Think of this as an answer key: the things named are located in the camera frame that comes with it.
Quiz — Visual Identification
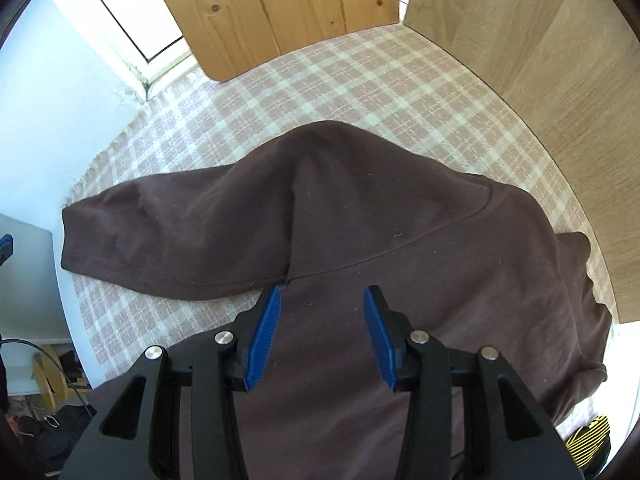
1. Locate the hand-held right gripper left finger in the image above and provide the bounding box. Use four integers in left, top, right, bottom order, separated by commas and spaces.
65, 285, 283, 480

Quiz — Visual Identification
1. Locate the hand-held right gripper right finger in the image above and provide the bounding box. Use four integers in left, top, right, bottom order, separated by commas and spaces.
362, 285, 586, 480

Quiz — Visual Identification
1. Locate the brown hoodie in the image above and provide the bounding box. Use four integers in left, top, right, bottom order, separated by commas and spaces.
60, 120, 613, 480

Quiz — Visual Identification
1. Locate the dark clothes pile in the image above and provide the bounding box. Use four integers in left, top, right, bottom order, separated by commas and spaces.
10, 402, 101, 476

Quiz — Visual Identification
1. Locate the white side table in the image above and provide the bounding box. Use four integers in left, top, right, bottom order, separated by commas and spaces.
0, 212, 73, 396

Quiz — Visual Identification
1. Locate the small wooden stool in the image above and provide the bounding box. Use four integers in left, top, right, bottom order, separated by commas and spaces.
30, 342, 73, 411

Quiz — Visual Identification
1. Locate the black yellow striped garment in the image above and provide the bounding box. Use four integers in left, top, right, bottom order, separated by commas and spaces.
562, 415, 612, 476

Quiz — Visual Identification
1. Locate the pink checked blanket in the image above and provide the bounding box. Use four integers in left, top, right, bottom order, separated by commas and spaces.
62, 22, 618, 441

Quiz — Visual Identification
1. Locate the narrow white framed window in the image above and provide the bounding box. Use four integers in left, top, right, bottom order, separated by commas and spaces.
75, 0, 187, 63

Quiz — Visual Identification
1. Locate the light smooth wooden panel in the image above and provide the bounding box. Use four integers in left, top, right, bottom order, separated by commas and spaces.
402, 0, 640, 325

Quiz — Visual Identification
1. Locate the knotty wooden plank headboard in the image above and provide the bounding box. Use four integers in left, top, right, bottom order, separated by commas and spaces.
142, 0, 403, 82

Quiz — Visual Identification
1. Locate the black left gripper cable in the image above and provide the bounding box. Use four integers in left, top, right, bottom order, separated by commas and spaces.
0, 337, 96, 417

